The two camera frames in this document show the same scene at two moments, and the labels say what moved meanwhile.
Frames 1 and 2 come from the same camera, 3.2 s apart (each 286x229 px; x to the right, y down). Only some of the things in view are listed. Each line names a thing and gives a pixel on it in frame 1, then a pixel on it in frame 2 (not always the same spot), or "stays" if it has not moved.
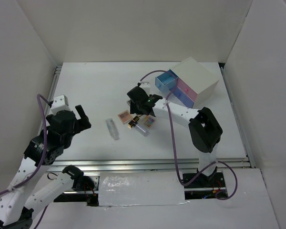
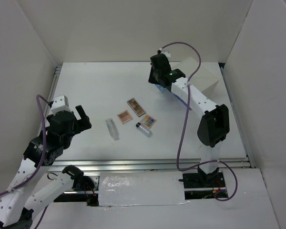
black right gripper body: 135,108 -> 154,76
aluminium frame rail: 164,164 stays
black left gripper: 83,123 stays
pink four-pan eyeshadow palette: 125,117 stays
